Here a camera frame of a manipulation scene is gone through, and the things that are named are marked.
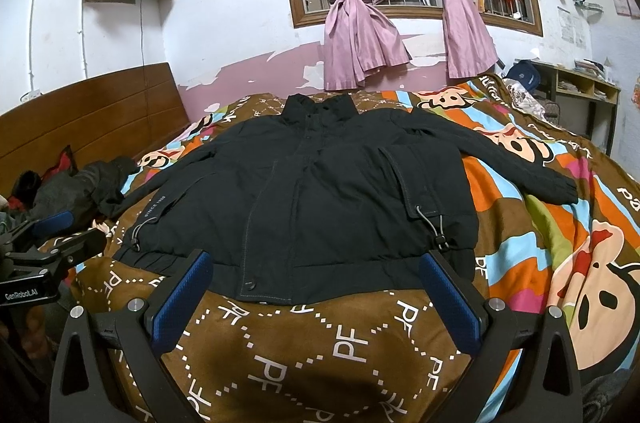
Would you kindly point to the colourful cartoon bed quilt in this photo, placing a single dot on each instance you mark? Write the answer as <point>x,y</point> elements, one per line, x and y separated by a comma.
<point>386,356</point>

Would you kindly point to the red pillow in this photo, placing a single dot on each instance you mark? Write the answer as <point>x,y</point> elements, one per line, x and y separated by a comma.
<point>65,164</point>

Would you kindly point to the black padded jacket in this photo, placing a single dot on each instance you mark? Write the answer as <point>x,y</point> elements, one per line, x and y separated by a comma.
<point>322,201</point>

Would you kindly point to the floral cloth bundle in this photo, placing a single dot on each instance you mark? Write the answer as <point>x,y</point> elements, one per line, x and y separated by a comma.
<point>523,100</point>

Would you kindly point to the dark clothes pile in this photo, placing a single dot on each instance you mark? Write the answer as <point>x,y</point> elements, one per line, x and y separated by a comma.
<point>92,193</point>

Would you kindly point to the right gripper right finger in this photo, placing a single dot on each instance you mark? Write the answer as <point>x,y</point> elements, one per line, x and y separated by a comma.
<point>545,386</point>

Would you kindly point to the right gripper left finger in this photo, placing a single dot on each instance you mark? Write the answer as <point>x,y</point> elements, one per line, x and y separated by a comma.
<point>85,385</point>

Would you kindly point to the brown wooden headboard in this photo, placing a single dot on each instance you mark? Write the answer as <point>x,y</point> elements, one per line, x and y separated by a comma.
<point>123,113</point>

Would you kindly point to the wooden shelf desk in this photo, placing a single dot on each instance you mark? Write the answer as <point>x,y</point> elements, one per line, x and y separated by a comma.
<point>587,105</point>

